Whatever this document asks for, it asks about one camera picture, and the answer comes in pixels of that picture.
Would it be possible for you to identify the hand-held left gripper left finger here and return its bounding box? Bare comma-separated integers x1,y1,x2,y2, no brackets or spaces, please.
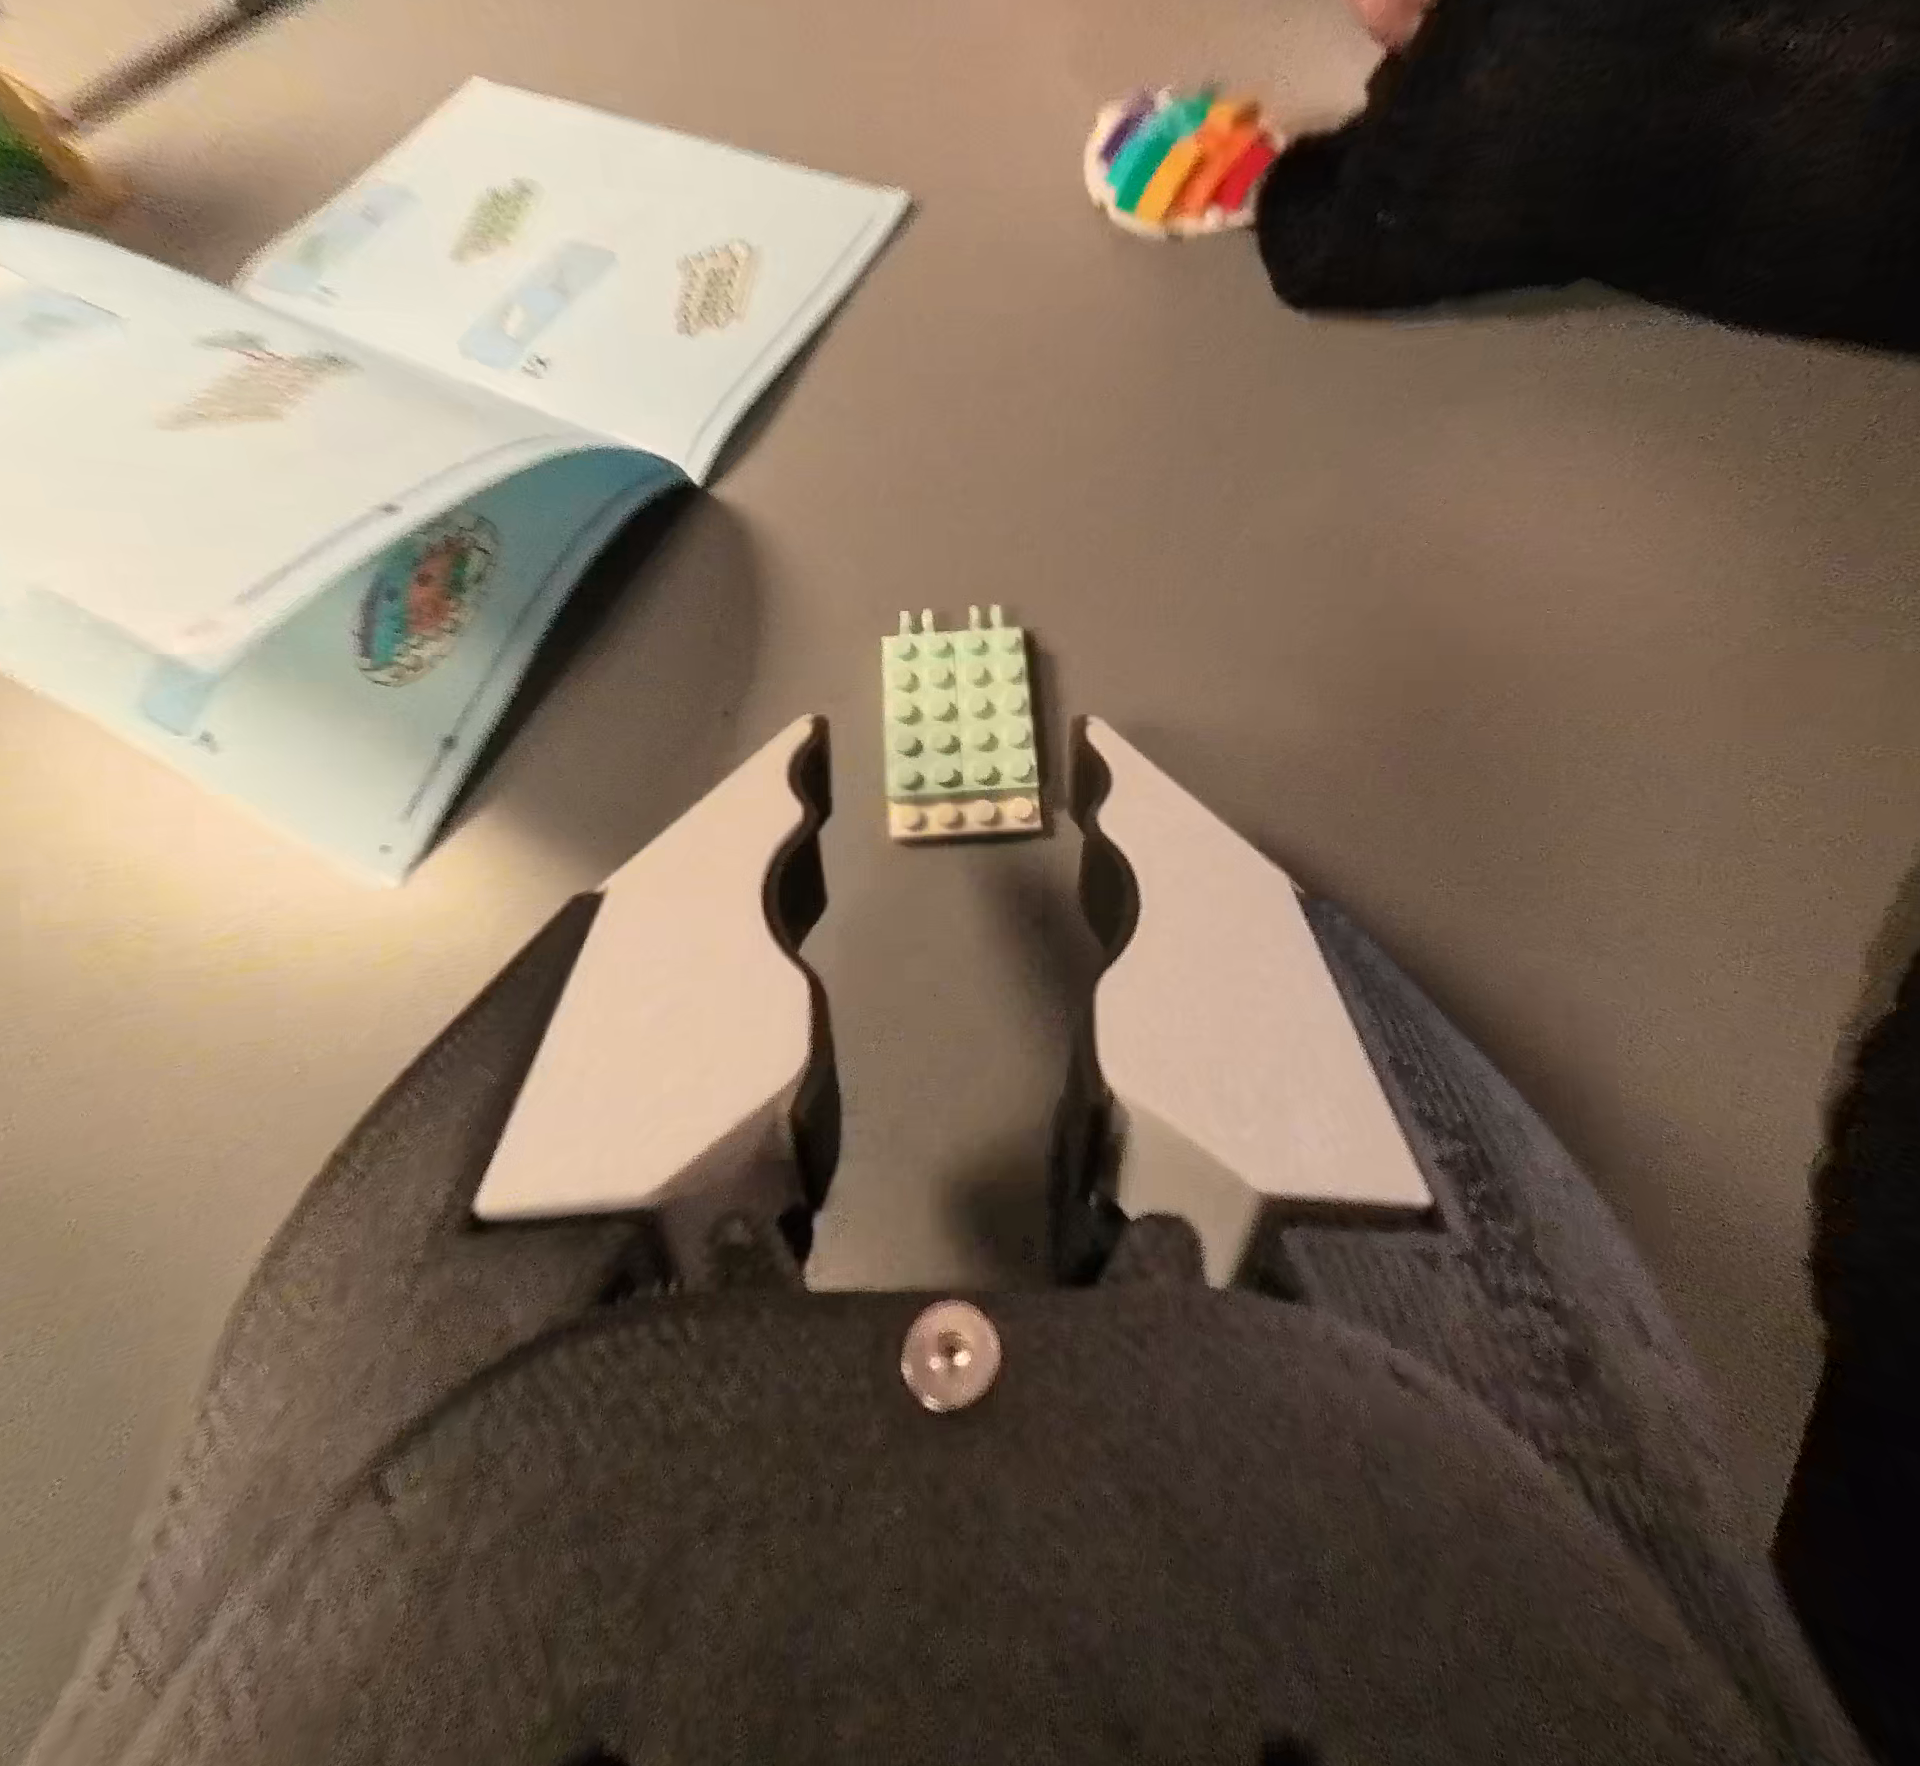
471,713,844,1273

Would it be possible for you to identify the lego instruction booklet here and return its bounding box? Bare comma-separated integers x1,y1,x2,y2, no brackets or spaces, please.
0,76,912,889

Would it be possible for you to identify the person's right forearm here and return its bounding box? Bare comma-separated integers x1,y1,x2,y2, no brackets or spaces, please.
1254,0,1920,354

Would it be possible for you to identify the person's black sweater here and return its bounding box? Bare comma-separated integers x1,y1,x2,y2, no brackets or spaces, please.
1769,867,1920,1766

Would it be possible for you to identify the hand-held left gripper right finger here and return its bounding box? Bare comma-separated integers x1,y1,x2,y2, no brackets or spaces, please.
1061,716,1438,1287

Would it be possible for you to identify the rainbow round lego plate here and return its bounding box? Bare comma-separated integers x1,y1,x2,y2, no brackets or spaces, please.
1082,84,1288,242

